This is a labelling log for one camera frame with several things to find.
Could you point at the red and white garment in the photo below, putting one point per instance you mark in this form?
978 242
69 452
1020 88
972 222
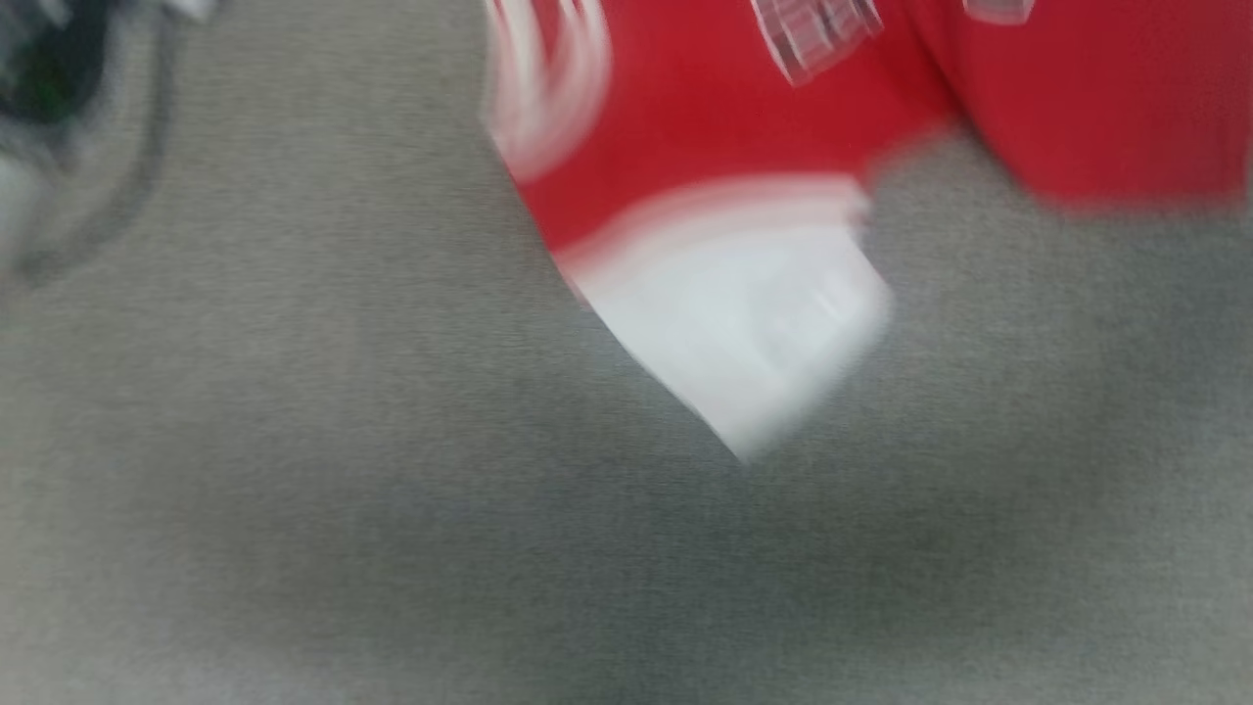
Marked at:
724 147

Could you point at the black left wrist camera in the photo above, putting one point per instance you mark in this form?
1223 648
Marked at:
49 69

